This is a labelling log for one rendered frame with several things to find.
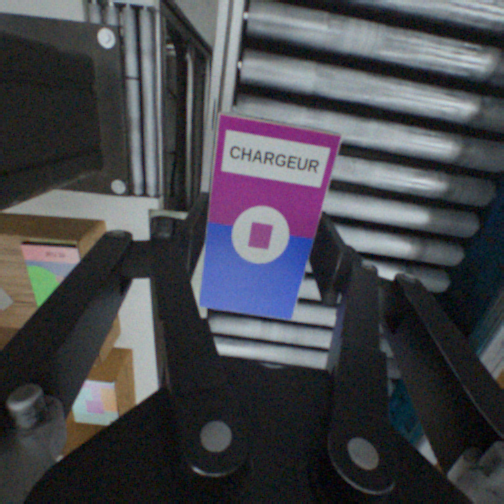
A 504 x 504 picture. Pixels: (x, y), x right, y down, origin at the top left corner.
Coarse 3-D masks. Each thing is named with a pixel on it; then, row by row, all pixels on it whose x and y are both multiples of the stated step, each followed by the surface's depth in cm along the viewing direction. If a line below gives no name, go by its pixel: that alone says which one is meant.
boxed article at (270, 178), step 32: (224, 128) 17; (256, 128) 17; (288, 128) 17; (320, 128) 19; (224, 160) 18; (256, 160) 18; (288, 160) 18; (320, 160) 17; (224, 192) 18; (256, 192) 18; (288, 192) 18; (320, 192) 18; (224, 224) 19; (256, 224) 19; (288, 224) 19; (224, 256) 20; (256, 256) 20; (288, 256) 20; (224, 288) 21; (256, 288) 21; (288, 288) 21
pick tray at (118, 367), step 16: (112, 352) 70; (128, 352) 71; (96, 368) 66; (112, 368) 66; (128, 368) 71; (128, 384) 72; (128, 400) 73; (80, 432) 80; (96, 432) 81; (64, 448) 76
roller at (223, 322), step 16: (208, 320) 69; (224, 320) 69; (240, 320) 70; (256, 320) 70; (272, 320) 71; (256, 336) 70; (272, 336) 70; (288, 336) 70; (304, 336) 70; (320, 336) 70; (384, 336) 73
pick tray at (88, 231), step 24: (0, 216) 56; (24, 216) 57; (48, 216) 58; (0, 240) 60; (24, 240) 60; (72, 240) 49; (96, 240) 56; (0, 264) 62; (24, 264) 62; (24, 288) 64; (0, 312) 67; (24, 312) 67; (0, 336) 66; (96, 360) 62
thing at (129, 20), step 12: (132, 12) 45; (132, 24) 45; (132, 36) 46; (132, 48) 46; (132, 60) 47; (132, 72) 48; (132, 84) 48; (132, 96) 49; (132, 108) 50; (132, 120) 51; (132, 132) 52; (132, 144) 52; (132, 156) 53; (132, 168) 54; (132, 180) 55
